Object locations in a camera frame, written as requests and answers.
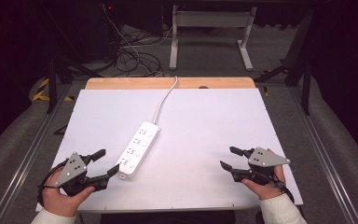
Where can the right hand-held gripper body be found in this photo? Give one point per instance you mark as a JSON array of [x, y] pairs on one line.
[[262, 158]]

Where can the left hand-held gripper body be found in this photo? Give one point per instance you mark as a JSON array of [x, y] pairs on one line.
[[71, 169]]

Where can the person's right hand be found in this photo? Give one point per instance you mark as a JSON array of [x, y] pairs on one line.
[[268, 190]]

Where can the person's left hand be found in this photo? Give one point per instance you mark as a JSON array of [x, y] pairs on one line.
[[59, 202]]

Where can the white power strip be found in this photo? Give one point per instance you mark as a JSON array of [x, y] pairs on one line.
[[138, 149]]

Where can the white board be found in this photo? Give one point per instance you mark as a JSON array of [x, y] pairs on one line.
[[205, 137]]

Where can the person's dark legs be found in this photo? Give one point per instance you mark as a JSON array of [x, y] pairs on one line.
[[167, 217]]

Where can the wooden table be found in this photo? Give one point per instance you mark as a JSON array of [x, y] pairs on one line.
[[136, 83]]

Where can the yellow black hazard tape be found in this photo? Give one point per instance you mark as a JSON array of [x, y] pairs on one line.
[[42, 93]]

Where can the black metal stand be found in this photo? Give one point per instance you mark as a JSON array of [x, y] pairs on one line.
[[52, 84], [306, 84]]

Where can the aluminium floor rail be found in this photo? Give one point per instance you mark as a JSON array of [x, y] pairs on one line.
[[323, 155], [28, 155]]

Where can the white metal stand frame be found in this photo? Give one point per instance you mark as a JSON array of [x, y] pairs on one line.
[[211, 19]]

